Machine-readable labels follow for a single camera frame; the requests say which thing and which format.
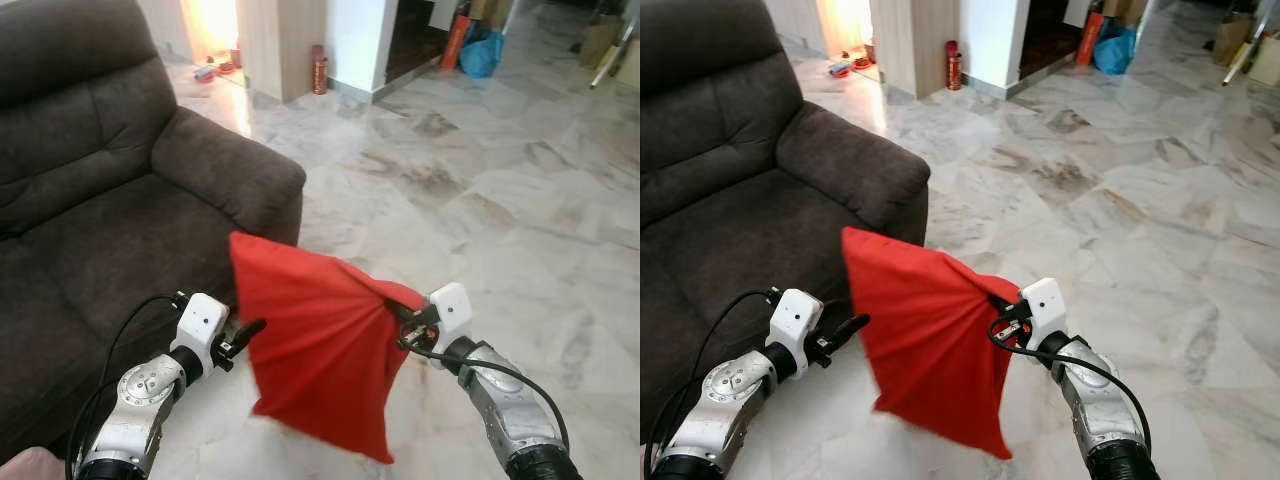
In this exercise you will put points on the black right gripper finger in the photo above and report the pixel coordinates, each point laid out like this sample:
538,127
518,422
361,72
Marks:
404,308
1004,301

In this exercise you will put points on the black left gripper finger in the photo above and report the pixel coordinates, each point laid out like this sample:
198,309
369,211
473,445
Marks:
248,334
850,328

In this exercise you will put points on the red square pillow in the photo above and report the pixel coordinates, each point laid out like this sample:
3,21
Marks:
930,350
320,350

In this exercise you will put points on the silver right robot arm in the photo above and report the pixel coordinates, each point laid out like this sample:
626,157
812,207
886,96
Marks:
510,410
1100,410

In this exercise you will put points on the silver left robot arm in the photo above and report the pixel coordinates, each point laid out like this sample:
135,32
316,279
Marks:
730,400
135,410

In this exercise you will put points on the dark grey fabric sofa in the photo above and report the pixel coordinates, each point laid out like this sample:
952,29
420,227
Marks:
90,200
720,200

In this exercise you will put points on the small white blue packet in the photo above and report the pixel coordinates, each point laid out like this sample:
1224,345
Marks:
840,68
205,72

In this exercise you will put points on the dark wooden staircase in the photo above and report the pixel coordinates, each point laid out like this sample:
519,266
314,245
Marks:
1040,40
410,45

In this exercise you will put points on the blue plastic bag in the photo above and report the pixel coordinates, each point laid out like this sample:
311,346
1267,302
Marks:
482,55
1115,50

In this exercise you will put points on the small red shrine dish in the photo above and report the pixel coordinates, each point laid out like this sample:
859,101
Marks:
865,56
229,66

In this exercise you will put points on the orange-red flat box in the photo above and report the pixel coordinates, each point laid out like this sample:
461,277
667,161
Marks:
456,40
1090,38

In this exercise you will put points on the large brown paper bag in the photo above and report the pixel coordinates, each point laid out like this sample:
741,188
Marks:
485,8
1125,8

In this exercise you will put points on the pale yellow stick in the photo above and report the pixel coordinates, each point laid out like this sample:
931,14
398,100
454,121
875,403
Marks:
1245,55
612,58

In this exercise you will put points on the small brown paper bag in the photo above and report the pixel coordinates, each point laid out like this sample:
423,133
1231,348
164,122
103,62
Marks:
600,42
1232,40

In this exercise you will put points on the cream paper bag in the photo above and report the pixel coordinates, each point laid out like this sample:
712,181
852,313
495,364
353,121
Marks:
1268,60
631,62

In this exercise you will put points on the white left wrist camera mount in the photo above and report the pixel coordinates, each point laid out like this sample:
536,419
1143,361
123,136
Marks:
200,325
795,322

